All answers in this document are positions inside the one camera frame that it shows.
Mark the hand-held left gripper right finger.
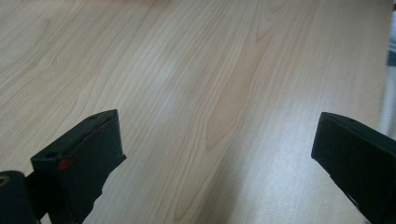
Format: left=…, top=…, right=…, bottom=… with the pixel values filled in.
left=311, top=111, right=396, bottom=224

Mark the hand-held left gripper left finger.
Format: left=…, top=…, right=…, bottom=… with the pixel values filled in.
left=30, top=108, right=127, bottom=224

